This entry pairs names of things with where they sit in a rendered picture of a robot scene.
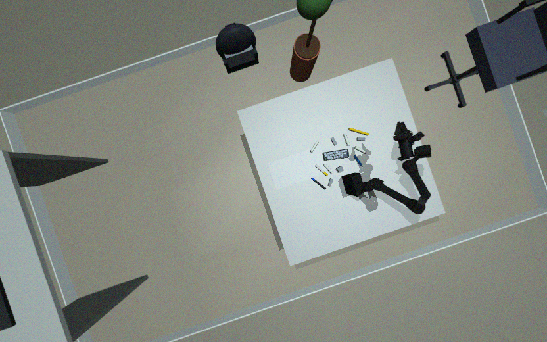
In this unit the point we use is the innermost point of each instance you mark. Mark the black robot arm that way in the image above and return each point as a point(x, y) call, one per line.
point(410, 167)

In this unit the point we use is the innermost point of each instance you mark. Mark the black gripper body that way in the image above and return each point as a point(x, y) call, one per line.
point(403, 140)

